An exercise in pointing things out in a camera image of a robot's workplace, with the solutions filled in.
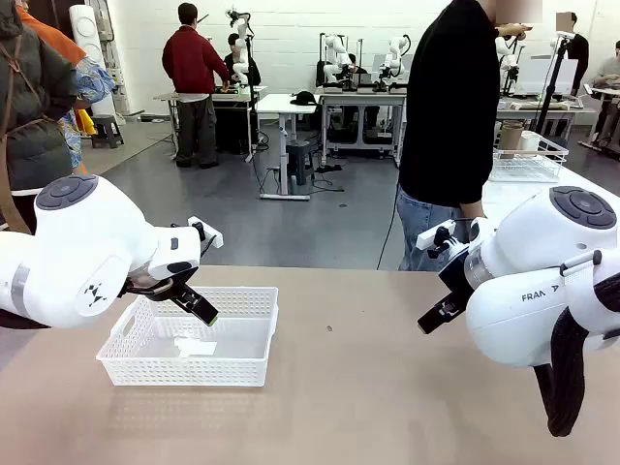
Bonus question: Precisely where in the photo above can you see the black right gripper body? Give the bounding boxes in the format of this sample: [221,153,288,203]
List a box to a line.
[437,239,479,306]

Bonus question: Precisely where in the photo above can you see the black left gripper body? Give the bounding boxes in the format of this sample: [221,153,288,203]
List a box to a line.
[118,263,201,302]

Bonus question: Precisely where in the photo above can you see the white perforated plastic basket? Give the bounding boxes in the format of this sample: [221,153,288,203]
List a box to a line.
[95,286,280,388]

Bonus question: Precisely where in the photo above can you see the person's right forearm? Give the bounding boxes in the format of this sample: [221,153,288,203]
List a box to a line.
[458,201,486,223]

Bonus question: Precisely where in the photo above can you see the white paper label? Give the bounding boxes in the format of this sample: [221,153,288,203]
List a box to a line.
[173,337,218,358]

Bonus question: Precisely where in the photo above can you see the gray plastic step stool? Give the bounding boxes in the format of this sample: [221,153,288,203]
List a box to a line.
[285,139,314,187]
[90,113,125,149]

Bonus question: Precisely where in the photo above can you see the person in black sweater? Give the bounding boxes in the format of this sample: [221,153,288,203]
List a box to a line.
[395,0,515,272]

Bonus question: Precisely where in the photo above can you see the white background work table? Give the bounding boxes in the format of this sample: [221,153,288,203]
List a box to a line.
[493,94,600,140]

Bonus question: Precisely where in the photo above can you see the wooden top work table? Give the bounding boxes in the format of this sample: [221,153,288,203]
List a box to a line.
[153,85,268,161]

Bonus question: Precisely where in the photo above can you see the long white lab table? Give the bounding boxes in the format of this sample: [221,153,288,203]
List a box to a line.
[314,85,409,169]

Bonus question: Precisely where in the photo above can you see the black tripod stand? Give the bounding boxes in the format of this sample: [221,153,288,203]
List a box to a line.
[243,33,261,151]
[534,34,575,135]

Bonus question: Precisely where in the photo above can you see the person in green jacket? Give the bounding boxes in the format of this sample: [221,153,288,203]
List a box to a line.
[0,0,79,234]

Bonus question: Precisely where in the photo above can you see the white monitor box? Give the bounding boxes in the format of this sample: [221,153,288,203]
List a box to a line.
[511,55,580,97]

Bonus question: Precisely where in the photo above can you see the white height-adjustable desk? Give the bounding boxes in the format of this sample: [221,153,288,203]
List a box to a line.
[254,92,322,202]

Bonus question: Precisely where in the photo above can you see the mannequin in orange blue clothes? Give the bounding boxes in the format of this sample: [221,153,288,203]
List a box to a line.
[16,4,118,176]

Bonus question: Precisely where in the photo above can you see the person in red sweater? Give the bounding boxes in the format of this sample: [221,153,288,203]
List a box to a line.
[161,2,232,170]

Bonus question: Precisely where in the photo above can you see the seated person in black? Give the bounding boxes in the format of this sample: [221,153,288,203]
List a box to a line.
[222,32,264,89]

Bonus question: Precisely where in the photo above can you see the seated dark-haired background person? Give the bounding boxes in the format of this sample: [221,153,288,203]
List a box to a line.
[347,52,372,77]

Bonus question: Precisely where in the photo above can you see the black suitcase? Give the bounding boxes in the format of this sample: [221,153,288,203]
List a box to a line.
[316,32,333,87]

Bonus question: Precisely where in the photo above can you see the standing person in black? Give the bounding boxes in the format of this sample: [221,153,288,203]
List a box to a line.
[554,12,591,97]

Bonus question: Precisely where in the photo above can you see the seated person in gray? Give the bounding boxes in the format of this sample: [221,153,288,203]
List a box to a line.
[588,41,620,146]

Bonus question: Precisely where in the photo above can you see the white tower fan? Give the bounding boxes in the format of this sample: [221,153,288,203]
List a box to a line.
[67,3,120,117]

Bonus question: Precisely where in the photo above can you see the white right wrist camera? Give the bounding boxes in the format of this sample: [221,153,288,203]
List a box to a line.
[415,218,457,259]

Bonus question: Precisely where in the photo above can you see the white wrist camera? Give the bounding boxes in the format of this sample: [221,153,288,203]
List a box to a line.
[415,218,457,259]
[187,216,225,250]

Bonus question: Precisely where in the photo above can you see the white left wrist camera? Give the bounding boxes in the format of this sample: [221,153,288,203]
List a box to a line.
[187,216,225,250]

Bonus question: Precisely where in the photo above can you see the black floor cable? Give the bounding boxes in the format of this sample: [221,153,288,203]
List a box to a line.
[376,178,404,270]

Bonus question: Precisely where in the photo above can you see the white wire dish rack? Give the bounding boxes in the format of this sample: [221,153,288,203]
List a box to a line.
[487,130,571,184]

